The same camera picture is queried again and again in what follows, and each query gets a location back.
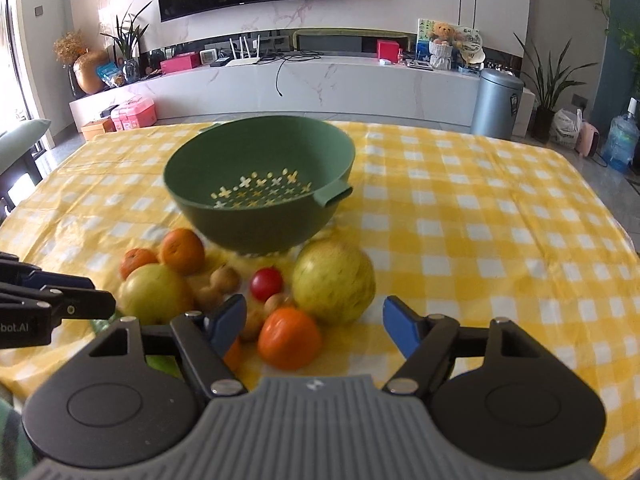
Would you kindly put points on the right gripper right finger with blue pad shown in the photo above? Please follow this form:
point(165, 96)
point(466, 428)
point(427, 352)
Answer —
point(424, 341)

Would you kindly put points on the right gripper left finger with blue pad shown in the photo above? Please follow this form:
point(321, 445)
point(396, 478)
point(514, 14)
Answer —
point(202, 341)

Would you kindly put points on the red cherry tomato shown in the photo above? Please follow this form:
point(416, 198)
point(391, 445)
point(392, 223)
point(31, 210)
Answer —
point(265, 283)

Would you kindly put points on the large orange persimmon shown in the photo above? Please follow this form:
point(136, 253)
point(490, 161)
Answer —
point(289, 339)

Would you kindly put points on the green bitter gourd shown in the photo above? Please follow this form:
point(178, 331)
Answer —
point(165, 364)

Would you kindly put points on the reddish yellow apple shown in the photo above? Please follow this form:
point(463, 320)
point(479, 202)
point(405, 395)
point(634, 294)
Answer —
point(155, 294)

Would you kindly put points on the large yellow-green pear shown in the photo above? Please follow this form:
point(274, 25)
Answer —
point(333, 281)

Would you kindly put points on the small orange tangerine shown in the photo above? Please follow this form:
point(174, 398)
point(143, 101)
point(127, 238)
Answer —
point(134, 259)

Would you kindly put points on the yellow checkered tablecloth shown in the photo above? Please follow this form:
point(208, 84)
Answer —
point(468, 227)

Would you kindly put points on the green cushioned chair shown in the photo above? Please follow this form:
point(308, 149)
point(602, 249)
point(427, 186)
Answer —
point(16, 158)

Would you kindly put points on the green colander bowl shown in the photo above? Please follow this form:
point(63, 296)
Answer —
point(262, 184)

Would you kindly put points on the orange cardboard box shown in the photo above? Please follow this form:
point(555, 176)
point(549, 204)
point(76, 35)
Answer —
point(98, 127)

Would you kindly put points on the pink plastic storage box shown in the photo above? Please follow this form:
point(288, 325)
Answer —
point(134, 114)

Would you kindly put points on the white marble tv cabinet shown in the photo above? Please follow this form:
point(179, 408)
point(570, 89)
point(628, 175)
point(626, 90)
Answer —
point(333, 87)

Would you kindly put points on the orange ceramic vase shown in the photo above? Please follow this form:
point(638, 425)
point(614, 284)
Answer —
point(85, 70)

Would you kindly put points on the grey metal trash bin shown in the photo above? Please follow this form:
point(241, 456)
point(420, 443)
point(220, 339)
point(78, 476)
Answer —
point(497, 102)

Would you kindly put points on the white plastic bag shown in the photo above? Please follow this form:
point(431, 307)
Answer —
point(565, 128)

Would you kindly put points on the pink small heater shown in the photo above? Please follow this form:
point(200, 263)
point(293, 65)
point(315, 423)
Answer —
point(587, 140)

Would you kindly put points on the white wifi router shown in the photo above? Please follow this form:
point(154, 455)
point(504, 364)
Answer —
point(241, 52)

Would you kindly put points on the pink flat box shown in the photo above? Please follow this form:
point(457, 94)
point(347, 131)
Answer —
point(180, 63)

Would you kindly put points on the green potted orchid plant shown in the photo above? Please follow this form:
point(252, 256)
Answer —
point(126, 38)

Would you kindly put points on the red box on cabinet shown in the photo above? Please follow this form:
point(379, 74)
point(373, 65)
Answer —
point(388, 50)

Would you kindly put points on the blue water jug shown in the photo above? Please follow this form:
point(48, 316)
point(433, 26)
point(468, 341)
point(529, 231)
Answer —
point(623, 136)

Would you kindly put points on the tall potted floor plant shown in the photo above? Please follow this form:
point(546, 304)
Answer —
point(549, 79)

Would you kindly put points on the teddy bear in bag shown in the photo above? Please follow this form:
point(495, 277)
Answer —
point(445, 46)

